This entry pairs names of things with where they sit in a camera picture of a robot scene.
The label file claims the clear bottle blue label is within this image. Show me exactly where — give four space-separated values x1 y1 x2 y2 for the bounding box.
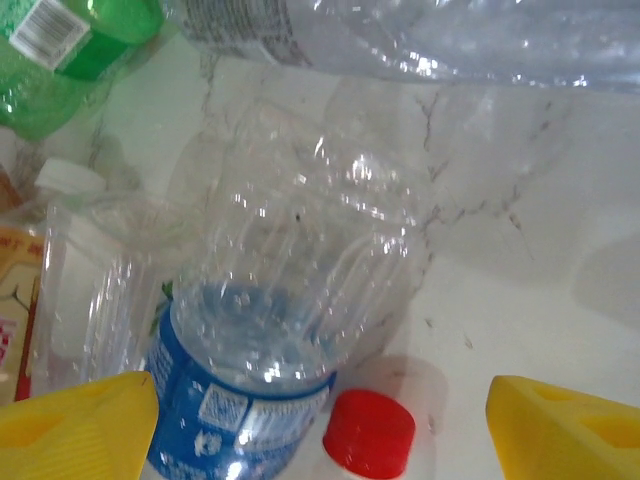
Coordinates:
143 94 437 480

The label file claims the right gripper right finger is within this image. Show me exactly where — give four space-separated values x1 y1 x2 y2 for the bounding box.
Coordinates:
487 374 640 480

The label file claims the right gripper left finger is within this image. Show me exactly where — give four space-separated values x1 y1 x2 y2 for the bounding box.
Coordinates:
0 370 161 480

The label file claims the large clear plastic bottle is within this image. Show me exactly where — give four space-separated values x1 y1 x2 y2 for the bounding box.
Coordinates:
164 0 640 99

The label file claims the orange milk tea bottle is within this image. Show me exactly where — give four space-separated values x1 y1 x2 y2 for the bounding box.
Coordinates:
0 157 109 409

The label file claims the green plastic soda bottle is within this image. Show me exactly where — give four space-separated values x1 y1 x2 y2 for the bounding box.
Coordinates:
0 0 167 144

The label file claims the clear bottle white cap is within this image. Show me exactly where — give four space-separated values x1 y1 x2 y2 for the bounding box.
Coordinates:
37 192 211 401

